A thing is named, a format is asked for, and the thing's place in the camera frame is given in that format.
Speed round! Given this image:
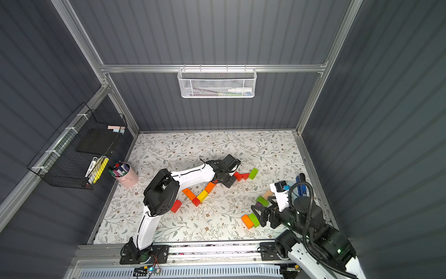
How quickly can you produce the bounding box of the red block low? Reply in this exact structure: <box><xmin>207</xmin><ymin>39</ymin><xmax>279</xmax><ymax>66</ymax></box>
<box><xmin>233</xmin><ymin>172</ymin><xmax>243</xmax><ymax>181</ymax></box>

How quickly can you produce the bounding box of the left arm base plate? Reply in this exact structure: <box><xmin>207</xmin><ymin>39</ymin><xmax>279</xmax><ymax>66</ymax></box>
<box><xmin>120</xmin><ymin>244</ymin><xmax>170</xmax><ymax>265</ymax></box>

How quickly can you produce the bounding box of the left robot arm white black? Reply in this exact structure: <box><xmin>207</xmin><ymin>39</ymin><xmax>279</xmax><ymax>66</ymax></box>
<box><xmin>128</xmin><ymin>155</ymin><xmax>240</xmax><ymax>253</ymax></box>

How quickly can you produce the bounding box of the blue stapler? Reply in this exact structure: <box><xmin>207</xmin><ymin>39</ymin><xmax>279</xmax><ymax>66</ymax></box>
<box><xmin>295</xmin><ymin>173</ymin><xmax>308</xmax><ymax>196</ymax></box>

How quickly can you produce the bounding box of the pink pen cup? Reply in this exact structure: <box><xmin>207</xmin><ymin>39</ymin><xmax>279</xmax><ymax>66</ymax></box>
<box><xmin>108</xmin><ymin>161</ymin><xmax>139</xmax><ymax>188</ymax></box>

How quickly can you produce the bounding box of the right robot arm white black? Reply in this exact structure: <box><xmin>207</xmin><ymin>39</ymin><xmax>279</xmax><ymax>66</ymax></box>
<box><xmin>251</xmin><ymin>196</ymin><xmax>365</xmax><ymax>279</ymax></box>

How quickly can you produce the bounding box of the yellow highlighter pack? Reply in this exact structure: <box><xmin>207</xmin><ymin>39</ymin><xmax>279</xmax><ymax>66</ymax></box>
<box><xmin>89</xmin><ymin>156</ymin><xmax>109</xmax><ymax>184</ymax></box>

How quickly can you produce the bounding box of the beige block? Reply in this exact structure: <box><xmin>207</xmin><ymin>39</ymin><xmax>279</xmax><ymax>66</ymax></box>
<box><xmin>262</xmin><ymin>190</ymin><xmax>274</xmax><ymax>200</ymax></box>

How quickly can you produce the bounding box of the black notebook in basket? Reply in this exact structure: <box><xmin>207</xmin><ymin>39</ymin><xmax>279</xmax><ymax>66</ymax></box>
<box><xmin>75</xmin><ymin>129</ymin><xmax>123</xmax><ymax>156</ymax></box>

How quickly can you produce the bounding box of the black wire mesh basket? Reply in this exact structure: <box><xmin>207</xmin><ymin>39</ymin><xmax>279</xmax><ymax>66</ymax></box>
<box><xmin>27</xmin><ymin>105</ymin><xmax>127</xmax><ymax>190</ymax></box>

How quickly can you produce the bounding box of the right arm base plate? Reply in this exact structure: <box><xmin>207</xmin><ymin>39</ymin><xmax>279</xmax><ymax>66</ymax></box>
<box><xmin>257</xmin><ymin>242</ymin><xmax>289</xmax><ymax>261</ymax></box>

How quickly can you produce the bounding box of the small circuit board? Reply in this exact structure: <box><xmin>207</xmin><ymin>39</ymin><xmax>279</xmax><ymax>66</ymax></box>
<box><xmin>132</xmin><ymin>266</ymin><xmax>161</xmax><ymax>279</ymax></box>

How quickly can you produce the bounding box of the green block bottom pair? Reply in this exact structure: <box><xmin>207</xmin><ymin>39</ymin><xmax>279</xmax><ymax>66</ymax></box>
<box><xmin>248</xmin><ymin>213</ymin><xmax>260</xmax><ymax>228</ymax></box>

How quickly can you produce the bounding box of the orange block bottom pair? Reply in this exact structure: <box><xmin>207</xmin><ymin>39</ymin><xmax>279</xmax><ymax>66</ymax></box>
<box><xmin>241</xmin><ymin>215</ymin><xmax>254</xmax><ymax>229</ymax></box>

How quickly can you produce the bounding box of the yellow block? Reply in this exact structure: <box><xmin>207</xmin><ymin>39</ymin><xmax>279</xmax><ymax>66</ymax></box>
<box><xmin>197</xmin><ymin>190</ymin><xmax>209</xmax><ymax>203</ymax></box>

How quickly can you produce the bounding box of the white wire mesh basket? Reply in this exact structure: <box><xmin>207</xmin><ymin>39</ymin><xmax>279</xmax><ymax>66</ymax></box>
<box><xmin>177</xmin><ymin>69</ymin><xmax>257</xmax><ymax>99</ymax></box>

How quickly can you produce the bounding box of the red small block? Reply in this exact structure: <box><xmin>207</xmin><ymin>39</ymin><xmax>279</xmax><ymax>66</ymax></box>
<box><xmin>192</xmin><ymin>197</ymin><xmax>201</xmax><ymax>206</ymax></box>

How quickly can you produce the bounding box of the red long block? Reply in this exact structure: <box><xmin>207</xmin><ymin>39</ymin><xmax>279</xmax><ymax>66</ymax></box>
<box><xmin>170</xmin><ymin>199</ymin><xmax>182</xmax><ymax>213</ymax></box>

